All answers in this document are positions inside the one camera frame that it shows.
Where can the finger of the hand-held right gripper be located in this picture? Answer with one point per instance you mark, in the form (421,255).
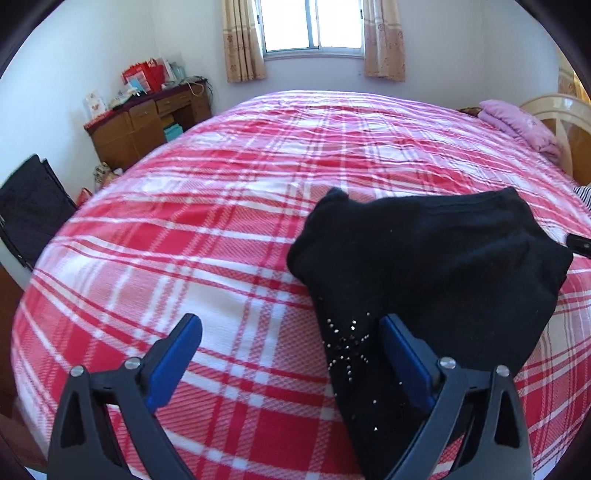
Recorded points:
(581,245)

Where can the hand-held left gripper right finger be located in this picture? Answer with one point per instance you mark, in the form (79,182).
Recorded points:
(406,364)

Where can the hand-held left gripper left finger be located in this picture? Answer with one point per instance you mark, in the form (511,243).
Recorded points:
(175,364)

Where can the black pants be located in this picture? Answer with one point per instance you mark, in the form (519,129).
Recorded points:
(438,258)

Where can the grey striped cloth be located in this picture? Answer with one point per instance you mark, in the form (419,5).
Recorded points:
(584,196)

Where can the cream wooden headboard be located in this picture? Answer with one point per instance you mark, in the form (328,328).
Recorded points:
(575,134)

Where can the pink folded blanket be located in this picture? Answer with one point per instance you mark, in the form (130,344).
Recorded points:
(517,122)

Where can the red plaid bed blanket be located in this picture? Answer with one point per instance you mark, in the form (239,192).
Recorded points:
(184,221)

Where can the wooden door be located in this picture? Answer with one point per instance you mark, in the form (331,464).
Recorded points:
(7,323)

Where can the patterned shopping bag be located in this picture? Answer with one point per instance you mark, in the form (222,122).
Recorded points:
(104,177)

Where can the black folding chair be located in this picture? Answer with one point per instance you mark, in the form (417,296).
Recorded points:
(32,203)

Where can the teal box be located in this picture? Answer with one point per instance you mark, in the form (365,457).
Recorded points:
(173,134)

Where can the wooden desk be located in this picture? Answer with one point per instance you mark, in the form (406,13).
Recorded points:
(129,134)

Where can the white greeting card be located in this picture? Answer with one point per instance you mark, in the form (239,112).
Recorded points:
(95,104)

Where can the beige curtain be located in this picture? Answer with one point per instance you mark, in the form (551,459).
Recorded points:
(384,44)
(242,46)

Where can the red gift bag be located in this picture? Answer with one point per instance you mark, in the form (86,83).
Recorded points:
(143,76)

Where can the white and teal boxes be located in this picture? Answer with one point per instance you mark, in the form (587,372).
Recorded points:
(174,70)

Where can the window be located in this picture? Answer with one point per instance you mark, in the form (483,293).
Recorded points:
(311,25)

